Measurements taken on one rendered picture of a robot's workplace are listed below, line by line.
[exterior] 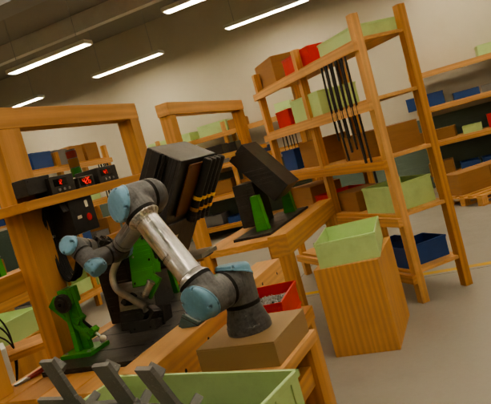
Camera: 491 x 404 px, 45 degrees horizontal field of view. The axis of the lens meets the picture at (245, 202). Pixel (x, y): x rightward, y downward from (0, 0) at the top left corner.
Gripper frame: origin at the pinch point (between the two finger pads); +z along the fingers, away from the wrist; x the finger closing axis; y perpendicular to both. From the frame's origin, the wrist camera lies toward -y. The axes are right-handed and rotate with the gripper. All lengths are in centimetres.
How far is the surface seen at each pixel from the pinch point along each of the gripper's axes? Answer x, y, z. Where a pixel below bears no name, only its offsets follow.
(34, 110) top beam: 62, 37, -21
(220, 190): 406, -11, 807
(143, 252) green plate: -8.6, 7.4, 2.3
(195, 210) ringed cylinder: -11.4, 32.5, 18.2
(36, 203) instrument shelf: 22.0, 8.2, -35.3
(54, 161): 435, -66, 401
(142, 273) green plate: -12.8, -0.4, 3.1
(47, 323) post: 4.3, -35.6, -15.6
